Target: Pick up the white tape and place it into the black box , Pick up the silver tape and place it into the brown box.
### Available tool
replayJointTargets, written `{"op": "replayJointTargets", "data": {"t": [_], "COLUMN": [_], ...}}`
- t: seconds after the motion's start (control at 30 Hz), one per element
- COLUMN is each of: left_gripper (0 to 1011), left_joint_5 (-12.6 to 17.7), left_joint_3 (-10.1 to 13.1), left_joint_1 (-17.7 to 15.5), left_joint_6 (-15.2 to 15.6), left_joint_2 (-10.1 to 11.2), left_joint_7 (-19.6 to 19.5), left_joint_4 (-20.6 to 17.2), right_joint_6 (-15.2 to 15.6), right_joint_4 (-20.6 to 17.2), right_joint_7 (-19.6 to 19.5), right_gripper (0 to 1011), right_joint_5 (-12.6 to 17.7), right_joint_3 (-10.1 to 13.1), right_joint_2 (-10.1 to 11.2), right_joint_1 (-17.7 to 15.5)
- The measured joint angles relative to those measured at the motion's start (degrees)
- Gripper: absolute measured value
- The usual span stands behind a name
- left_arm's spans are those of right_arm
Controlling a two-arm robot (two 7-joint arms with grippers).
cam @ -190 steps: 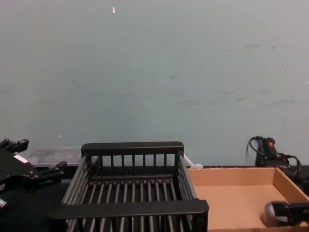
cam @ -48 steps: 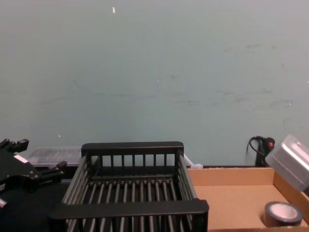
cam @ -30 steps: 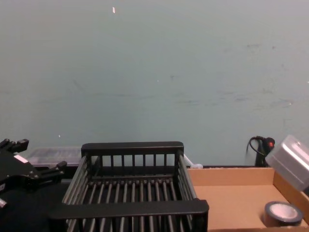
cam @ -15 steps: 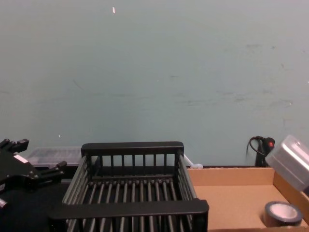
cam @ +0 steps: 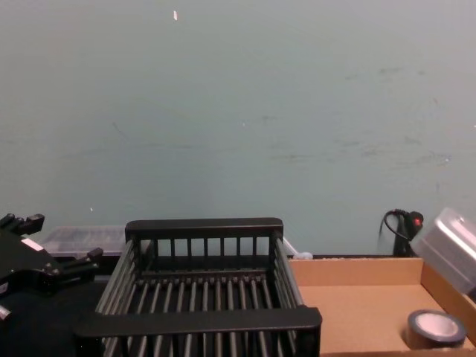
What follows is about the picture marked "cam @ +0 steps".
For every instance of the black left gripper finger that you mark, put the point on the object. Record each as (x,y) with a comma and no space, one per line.
(83,260)
(28,223)

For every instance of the shallow brown cardboard tray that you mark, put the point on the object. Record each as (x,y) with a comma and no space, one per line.
(357,308)

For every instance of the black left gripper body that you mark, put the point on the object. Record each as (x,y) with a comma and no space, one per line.
(26,266)

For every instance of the black rack with steel bars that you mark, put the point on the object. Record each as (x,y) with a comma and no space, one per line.
(208,320)

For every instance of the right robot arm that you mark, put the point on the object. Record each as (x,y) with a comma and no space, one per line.
(446,243)

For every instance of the small white plastic piece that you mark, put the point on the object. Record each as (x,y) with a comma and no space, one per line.
(303,255)

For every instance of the silver tape roll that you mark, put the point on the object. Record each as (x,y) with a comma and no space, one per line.
(435,329)

